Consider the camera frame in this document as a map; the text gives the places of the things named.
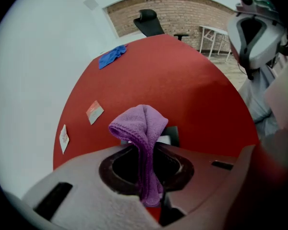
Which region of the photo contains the purple knitted cloth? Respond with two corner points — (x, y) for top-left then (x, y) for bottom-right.
(108, 104), (169, 208)

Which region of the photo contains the white folding table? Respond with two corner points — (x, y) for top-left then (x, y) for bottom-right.
(198, 25), (232, 62)

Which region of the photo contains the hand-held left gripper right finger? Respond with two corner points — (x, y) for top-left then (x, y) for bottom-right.
(156, 142), (255, 226)

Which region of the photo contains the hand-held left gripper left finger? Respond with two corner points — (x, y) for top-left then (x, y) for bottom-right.
(21, 144), (165, 230)

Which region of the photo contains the black office chair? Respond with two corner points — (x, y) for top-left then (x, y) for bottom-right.
(133, 9), (190, 42)

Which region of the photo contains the white tray with dark rim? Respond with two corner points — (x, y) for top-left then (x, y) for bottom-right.
(120, 126), (180, 149)

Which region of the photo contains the red felt table cover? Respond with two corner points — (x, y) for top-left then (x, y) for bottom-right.
(52, 34), (260, 221)

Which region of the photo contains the red and white packet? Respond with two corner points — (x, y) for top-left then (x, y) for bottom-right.
(85, 100), (105, 126)

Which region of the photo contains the blue cloth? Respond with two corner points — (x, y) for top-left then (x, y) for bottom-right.
(98, 44), (128, 70)

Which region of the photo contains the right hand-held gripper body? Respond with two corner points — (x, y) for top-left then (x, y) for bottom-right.
(235, 0), (283, 22)

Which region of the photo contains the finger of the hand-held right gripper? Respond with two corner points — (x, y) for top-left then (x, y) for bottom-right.
(228, 15), (253, 78)
(247, 15), (287, 80)

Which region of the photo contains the grey wall plate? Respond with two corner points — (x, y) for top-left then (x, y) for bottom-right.
(83, 0), (98, 11)

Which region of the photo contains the white printed packet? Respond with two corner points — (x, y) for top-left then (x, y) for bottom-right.
(59, 124), (70, 155)

